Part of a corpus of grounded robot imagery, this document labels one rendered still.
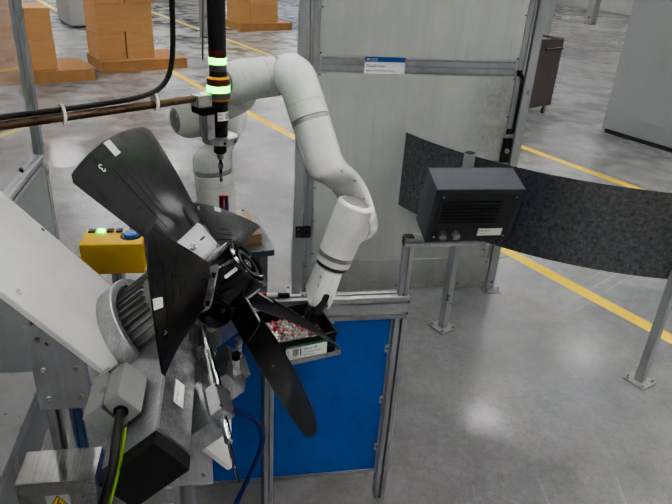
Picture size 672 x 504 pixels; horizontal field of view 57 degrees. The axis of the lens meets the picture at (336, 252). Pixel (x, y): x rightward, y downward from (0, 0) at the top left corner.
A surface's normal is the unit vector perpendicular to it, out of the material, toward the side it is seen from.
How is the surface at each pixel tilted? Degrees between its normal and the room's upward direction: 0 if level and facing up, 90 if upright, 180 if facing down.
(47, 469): 0
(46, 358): 90
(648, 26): 90
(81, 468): 0
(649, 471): 0
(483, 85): 90
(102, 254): 90
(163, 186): 51
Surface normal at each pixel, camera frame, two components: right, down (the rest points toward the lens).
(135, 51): 0.55, 0.40
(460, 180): 0.09, -0.74
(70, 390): 0.16, 0.46
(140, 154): 0.67, -0.36
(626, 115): -0.83, 0.21
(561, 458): 0.06, -0.89
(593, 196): -0.34, 0.41
